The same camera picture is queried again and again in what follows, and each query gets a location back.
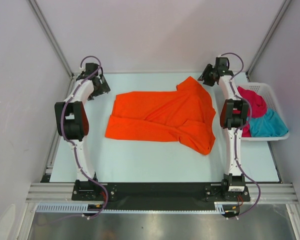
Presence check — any orange t-shirt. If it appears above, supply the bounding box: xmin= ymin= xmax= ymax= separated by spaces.
xmin=105 ymin=76 xmax=216 ymax=156

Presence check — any red t-shirt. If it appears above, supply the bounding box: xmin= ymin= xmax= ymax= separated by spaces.
xmin=237 ymin=86 xmax=268 ymax=138

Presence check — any white plastic laundry basket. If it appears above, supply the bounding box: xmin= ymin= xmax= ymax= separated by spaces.
xmin=237 ymin=82 xmax=289 ymax=142

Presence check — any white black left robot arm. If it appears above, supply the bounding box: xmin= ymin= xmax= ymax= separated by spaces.
xmin=54 ymin=62 xmax=110 ymax=201

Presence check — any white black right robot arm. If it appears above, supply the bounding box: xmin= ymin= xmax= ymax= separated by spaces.
xmin=199 ymin=52 xmax=252 ymax=203

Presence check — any teal t-shirt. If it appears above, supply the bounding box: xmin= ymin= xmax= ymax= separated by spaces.
xmin=242 ymin=108 xmax=289 ymax=138

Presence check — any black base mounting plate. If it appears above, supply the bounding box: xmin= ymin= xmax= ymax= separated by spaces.
xmin=71 ymin=181 xmax=251 ymax=211

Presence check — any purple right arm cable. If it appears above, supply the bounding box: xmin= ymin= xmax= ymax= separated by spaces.
xmin=217 ymin=52 xmax=262 ymax=221

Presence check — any aluminium frame rail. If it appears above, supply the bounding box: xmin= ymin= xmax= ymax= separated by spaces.
xmin=26 ymin=182 xmax=298 ymax=204

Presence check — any white slotted cable duct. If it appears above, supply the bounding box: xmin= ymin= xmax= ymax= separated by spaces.
xmin=36 ymin=201 xmax=241 ymax=214

